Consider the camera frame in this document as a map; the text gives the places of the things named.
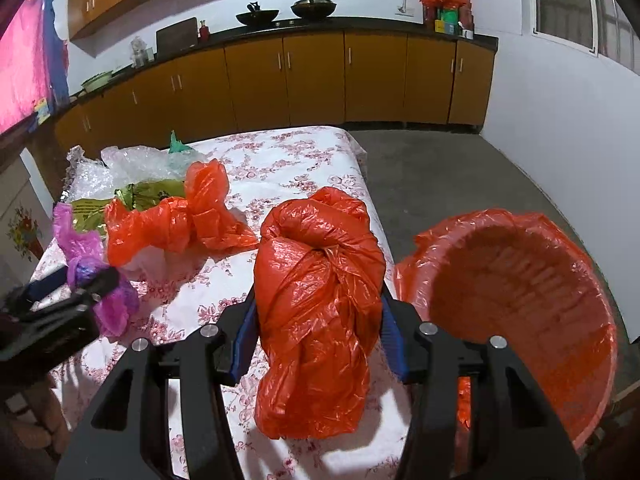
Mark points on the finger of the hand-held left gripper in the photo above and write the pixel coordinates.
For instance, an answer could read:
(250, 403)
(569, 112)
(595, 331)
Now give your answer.
(47, 285)
(97, 280)

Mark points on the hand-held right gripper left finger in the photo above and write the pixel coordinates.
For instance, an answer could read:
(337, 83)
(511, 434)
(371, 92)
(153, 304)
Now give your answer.
(244, 345)

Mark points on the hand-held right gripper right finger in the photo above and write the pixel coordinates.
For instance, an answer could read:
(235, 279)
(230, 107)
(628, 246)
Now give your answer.
(395, 347)

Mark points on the purple plastic bag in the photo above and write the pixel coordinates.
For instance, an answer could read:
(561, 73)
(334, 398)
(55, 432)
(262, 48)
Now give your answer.
(112, 310)

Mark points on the knotted orange plastic bag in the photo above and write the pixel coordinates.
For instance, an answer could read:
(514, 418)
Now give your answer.
(315, 310)

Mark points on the clear bubble wrap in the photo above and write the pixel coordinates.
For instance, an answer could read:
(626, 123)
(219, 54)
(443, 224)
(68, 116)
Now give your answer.
(140, 160)

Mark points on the red bin with orange liner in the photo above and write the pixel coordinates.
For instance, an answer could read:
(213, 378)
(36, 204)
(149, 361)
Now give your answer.
(525, 320)

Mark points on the person's left hand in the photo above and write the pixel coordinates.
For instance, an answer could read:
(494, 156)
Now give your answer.
(35, 425)

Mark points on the white floral printed panel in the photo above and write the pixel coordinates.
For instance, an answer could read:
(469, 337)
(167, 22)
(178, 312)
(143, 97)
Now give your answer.
(20, 220)

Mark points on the green yellow plastic packet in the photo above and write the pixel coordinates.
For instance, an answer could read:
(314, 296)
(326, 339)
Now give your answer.
(145, 192)

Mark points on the crumpled orange plastic bag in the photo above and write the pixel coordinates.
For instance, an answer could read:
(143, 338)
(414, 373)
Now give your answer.
(200, 215)

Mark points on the small green plastic bag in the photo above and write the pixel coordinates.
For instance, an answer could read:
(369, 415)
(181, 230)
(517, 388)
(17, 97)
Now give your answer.
(177, 145)

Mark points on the floral tablecloth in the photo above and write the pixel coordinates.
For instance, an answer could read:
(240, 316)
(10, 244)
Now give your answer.
(280, 160)

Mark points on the green basin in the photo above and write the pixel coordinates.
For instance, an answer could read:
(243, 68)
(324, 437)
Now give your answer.
(97, 81)

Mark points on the pink hanging cloth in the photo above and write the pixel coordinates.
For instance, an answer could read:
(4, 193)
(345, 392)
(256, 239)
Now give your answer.
(25, 60)

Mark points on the blue hanging cloth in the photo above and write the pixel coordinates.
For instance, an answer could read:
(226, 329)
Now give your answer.
(59, 55)

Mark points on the glass jar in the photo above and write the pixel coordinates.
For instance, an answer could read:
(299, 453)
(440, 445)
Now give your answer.
(140, 52)

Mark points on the dark cutting board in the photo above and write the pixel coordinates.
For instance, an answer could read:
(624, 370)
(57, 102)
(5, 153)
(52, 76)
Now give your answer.
(176, 36)

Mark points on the small red bottle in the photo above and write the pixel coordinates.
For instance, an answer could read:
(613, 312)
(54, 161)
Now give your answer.
(204, 31)

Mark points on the brown lower kitchen cabinets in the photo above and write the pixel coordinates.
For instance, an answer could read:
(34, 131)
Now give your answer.
(310, 80)

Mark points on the black wok with spatula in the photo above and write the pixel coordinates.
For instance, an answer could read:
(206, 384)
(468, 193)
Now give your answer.
(256, 16)

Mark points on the small yellow box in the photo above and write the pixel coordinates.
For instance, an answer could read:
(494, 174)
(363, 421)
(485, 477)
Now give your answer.
(439, 26)

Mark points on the black kitchen countertop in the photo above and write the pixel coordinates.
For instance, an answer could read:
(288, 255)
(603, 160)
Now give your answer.
(310, 26)

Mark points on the green container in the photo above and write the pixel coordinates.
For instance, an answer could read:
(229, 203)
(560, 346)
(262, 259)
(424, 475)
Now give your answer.
(449, 21)

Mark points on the dark red bottles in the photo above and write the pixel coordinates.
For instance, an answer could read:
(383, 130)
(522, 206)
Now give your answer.
(429, 15)

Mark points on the black wok with lid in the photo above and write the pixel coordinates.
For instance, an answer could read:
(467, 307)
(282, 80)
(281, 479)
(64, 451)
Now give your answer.
(314, 7)

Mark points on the barred window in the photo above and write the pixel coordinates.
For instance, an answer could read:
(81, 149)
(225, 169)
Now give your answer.
(565, 5)

